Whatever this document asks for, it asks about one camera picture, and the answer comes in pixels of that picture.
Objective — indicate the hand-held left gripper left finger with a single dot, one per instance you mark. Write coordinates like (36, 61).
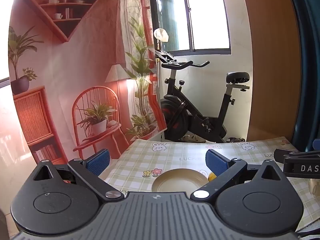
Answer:
(98, 161)

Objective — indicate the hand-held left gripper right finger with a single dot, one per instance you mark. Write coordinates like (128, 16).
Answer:
(216, 163)

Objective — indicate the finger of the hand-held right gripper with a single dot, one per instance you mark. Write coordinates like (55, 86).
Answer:
(285, 154)

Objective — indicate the yellow lemon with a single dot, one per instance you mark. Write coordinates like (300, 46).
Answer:
(212, 177)

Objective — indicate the beige round plate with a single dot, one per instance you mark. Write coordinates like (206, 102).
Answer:
(175, 182)

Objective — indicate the clear plastic object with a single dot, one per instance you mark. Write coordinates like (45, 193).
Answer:
(315, 186)

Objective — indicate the black shoe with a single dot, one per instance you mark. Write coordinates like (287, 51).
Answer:
(236, 140)

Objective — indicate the beige shoe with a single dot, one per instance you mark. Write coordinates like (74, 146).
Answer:
(192, 138)

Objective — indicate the green checked bunny tablecloth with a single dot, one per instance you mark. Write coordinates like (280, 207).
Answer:
(175, 155)

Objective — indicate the black exercise bike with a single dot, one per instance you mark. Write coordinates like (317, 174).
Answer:
(175, 120)

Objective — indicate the dark teal curtain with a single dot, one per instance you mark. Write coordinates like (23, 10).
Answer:
(310, 80)

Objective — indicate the brown wooden panel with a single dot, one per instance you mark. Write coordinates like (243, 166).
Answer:
(272, 67)

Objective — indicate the sliding glass window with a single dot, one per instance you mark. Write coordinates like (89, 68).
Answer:
(205, 17)

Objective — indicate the red furniture wall poster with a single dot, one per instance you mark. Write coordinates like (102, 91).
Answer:
(75, 67)

